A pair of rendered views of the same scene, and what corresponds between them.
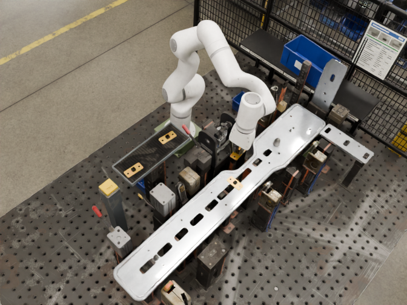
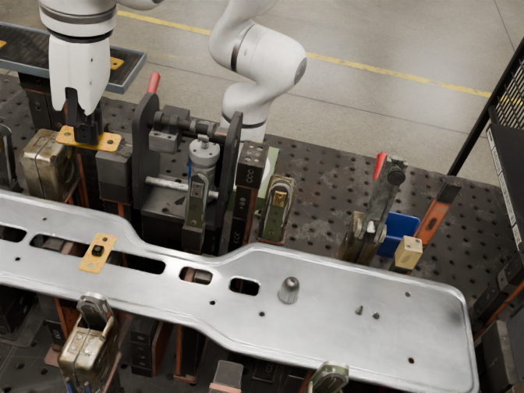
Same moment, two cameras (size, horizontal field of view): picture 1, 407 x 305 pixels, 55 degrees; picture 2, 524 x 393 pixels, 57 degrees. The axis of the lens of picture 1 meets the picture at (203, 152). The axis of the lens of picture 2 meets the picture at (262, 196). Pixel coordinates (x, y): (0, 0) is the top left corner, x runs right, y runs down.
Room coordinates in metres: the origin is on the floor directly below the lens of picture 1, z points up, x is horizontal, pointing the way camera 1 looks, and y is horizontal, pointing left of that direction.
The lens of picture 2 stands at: (0.91, -0.72, 1.71)
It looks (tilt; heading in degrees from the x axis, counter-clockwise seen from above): 45 degrees down; 53
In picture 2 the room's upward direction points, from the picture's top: 11 degrees clockwise
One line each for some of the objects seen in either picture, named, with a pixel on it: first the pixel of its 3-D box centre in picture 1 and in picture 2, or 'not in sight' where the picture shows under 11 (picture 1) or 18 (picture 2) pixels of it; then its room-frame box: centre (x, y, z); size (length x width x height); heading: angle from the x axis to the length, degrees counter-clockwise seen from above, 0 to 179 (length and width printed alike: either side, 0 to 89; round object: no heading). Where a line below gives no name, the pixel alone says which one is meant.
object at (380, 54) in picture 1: (378, 50); not in sight; (1.74, -0.89, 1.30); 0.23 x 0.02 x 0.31; 51
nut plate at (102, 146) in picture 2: (238, 152); (89, 136); (1.02, -0.15, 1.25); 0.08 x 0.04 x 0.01; 148
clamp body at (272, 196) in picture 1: (265, 209); (98, 387); (0.94, -0.34, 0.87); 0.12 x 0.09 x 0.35; 51
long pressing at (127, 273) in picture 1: (233, 187); (85, 255); (0.99, -0.16, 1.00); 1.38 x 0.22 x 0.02; 141
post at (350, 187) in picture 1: (354, 170); not in sight; (1.25, -0.85, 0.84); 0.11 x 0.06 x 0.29; 51
